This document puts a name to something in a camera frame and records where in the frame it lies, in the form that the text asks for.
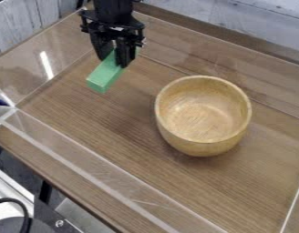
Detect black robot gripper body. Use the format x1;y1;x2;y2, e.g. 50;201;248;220
77;0;146;48

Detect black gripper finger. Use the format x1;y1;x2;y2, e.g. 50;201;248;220
116;37;136;68
89;33;114;61

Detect green rectangular block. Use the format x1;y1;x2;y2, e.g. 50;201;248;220
86;52;124;93

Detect light wooden bowl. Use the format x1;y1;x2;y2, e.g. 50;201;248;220
153;76;252;157

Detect black table leg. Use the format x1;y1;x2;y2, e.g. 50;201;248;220
38;181;51;204

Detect clear acrylic tray wall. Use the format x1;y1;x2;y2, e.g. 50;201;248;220
0;12;299;233

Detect grey metal base plate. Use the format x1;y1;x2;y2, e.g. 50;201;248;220
55;198;116;233

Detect black cable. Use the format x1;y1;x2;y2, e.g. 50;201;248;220
0;198;33;233

